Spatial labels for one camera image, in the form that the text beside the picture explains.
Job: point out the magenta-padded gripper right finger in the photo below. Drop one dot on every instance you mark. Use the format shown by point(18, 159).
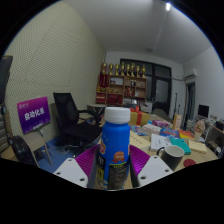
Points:
point(153, 170)

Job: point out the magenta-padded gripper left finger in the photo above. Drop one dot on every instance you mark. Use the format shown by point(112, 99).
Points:
point(71, 171)

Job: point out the blue bottle with white cap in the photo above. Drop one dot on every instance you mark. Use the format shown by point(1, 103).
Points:
point(115, 143)

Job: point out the black mug with white interior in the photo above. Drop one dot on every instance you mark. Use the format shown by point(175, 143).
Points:
point(171, 158)

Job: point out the white printed paper booklet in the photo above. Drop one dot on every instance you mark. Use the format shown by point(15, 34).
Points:
point(160, 141)

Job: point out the yellow paper envelope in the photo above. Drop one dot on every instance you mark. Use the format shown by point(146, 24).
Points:
point(198, 146)
point(136, 140)

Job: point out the teal book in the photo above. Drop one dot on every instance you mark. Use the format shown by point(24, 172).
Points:
point(181, 146)

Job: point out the flat round red coaster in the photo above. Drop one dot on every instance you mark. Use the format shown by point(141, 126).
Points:
point(190, 163)

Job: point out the blue printed book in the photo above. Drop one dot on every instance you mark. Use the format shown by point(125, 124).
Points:
point(136, 129)

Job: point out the orange book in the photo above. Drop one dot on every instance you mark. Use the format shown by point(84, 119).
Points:
point(186, 134)

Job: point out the black bag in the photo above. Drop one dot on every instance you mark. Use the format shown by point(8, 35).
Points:
point(23, 151)

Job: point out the tan upright box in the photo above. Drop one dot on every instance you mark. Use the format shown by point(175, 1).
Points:
point(177, 121)

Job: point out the black office chair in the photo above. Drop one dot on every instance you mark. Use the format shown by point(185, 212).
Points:
point(71, 116)

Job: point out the pink flowers in white pot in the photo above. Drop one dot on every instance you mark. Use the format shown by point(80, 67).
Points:
point(199, 127)

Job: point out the purple sign on stand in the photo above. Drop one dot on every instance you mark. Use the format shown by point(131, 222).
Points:
point(33, 115)

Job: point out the small round side table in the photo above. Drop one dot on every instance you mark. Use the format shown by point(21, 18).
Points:
point(96, 106)

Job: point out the wooden side desk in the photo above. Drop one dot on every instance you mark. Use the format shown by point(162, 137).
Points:
point(216, 131)

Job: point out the black computer monitor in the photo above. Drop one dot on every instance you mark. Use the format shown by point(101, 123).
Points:
point(203, 111)

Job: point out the striped grey chair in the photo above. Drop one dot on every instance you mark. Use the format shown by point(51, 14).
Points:
point(2, 130)

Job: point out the dark glass double door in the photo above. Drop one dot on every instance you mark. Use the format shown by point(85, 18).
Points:
point(161, 86)

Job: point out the wooden shelf unit with trophies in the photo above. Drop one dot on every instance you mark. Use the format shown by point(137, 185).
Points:
point(116, 88)

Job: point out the black flat case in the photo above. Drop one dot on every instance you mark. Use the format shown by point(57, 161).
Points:
point(5, 76)

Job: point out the white wall air conditioner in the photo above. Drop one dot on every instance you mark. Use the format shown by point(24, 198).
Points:
point(190, 74)

